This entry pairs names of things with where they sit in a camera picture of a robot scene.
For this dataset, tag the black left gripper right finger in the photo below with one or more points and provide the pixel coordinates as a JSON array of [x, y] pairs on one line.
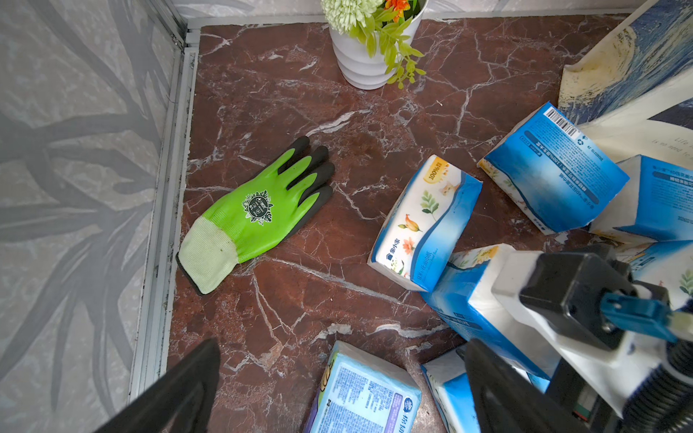
[[506, 402]]

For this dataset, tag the blue tissue pack centre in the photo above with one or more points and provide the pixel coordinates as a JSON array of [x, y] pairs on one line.
[[667, 264]]

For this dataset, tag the blue tissue pack near bag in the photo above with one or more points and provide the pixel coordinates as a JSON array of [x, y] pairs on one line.
[[654, 206]]

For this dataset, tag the artificial green flower plant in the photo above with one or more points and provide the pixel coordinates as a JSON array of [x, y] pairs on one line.
[[379, 21]]

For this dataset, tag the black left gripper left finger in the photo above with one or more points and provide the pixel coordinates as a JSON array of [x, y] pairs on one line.
[[182, 399]]

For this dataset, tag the blue barcode tissue pack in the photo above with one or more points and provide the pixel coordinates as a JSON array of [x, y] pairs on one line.
[[554, 173]]

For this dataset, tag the blue white tissue pack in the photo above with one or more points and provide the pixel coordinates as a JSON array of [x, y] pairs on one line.
[[463, 299]]

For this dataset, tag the blue tissue pack front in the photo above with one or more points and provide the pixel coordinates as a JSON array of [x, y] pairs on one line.
[[448, 380]]

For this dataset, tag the white ribbed flower pot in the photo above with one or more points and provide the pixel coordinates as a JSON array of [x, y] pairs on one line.
[[363, 59]]

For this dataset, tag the blue floral tissue pack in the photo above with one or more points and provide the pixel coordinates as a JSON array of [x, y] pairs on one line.
[[422, 229]]

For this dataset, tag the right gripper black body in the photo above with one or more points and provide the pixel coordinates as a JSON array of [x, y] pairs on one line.
[[559, 295]]

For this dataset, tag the cream starry night canvas bag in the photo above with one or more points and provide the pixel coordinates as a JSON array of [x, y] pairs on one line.
[[632, 93]]

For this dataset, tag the light blue wipes pack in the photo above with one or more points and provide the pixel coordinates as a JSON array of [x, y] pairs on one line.
[[360, 392]]

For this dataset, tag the green black work glove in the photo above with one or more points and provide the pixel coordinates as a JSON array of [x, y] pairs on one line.
[[257, 216]]

